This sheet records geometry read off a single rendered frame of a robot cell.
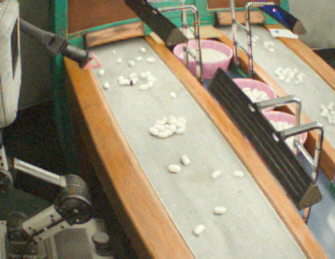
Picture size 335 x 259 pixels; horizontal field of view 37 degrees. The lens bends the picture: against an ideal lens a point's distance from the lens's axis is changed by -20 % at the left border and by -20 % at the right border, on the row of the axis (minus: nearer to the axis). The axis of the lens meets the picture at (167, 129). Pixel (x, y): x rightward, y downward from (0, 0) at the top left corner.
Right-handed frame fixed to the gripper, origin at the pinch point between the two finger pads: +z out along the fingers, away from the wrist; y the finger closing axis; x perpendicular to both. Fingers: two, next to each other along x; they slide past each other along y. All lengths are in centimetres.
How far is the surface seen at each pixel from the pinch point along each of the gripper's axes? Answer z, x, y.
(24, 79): 6, 64, 124
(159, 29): 1.4, -28.6, -22.4
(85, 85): 1.5, 11.3, 3.9
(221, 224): 20, 0, -92
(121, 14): 12, -16, 47
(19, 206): 12, 102, 30
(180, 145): 21, -2, -47
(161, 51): 30.7, -13.0, 21.9
